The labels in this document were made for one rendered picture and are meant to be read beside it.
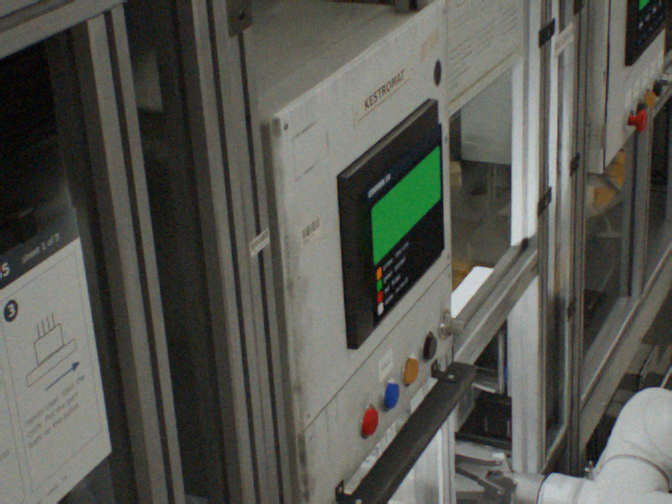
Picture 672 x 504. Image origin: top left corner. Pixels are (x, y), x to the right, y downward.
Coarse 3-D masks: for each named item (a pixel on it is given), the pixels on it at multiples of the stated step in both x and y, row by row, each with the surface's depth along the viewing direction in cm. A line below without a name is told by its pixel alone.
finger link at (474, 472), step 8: (456, 464) 209; (464, 464) 209; (472, 464) 210; (456, 472) 209; (464, 472) 208; (472, 472) 208; (480, 472) 208; (488, 472) 209; (480, 480) 207; (488, 480) 207; (488, 488) 207; (496, 488) 206
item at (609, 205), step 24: (624, 144) 260; (624, 168) 263; (600, 192) 249; (624, 192) 266; (600, 216) 251; (624, 216) 269; (600, 240) 254; (624, 240) 272; (600, 264) 256; (624, 264) 275; (600, 288) 259; (624, 288) 278; (600, 312) 262; (600, 336) 264
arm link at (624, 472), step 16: (608, 464) 204; (624, 464) 202; (640, 464) 201; (608, 480) 200; (624, 480) 199; (640, 480) 199; (656, 480) 200; (592, 496) 199; (608, 496) 198; (624, 496) 197; (640, 496) 197; (656, 496) 197
